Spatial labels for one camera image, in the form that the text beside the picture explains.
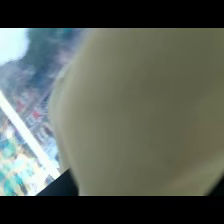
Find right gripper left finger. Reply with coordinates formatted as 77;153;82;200
35;167;80;196

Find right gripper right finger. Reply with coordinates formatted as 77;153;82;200
207;176;224;196

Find brown trousers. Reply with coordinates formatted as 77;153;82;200
47;28;224;196

